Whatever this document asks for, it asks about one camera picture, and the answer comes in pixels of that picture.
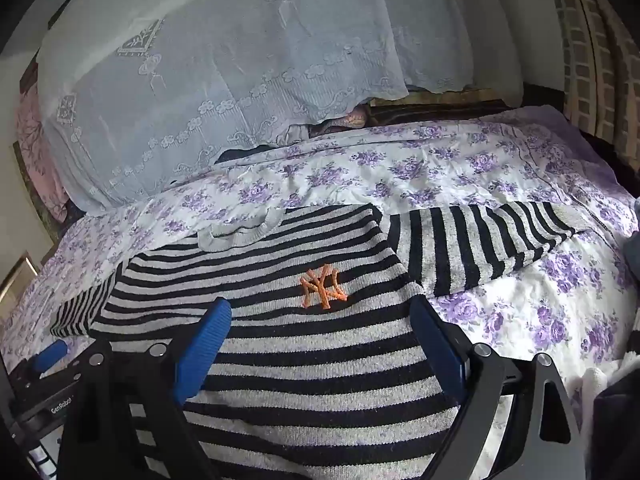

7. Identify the dark cloth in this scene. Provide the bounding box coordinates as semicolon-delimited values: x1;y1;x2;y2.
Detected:
592;350;640;480

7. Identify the checkered beige curtain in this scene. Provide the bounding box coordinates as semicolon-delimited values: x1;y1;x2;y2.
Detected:
542;0;640;171

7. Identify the pink patterned blanket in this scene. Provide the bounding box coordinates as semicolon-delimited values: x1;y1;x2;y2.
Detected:
15;85;68;223

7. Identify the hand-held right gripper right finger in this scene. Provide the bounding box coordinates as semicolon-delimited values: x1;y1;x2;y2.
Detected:
410;297;588;480

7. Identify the pink patterned cloth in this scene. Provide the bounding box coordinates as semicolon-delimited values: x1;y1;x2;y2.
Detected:
320;105;371;133

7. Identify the purple floral bed sheet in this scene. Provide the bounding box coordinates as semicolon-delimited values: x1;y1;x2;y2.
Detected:
0;105;640;480

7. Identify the light wooden frame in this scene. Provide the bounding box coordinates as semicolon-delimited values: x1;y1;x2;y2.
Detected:
0;255;38;303

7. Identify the dark brown headboard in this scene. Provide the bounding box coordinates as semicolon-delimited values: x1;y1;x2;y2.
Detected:
370;87;511;123

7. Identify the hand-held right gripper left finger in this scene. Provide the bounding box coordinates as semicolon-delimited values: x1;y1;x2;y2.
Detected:
57;297;233;480

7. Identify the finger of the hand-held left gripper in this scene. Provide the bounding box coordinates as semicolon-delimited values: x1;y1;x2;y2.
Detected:
10;340;96;386

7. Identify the white lace cover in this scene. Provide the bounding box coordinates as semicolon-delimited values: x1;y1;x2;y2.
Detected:
37;0;523;216

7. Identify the black grey striped sweater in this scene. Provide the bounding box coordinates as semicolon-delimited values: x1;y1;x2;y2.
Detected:
50;200;591;480

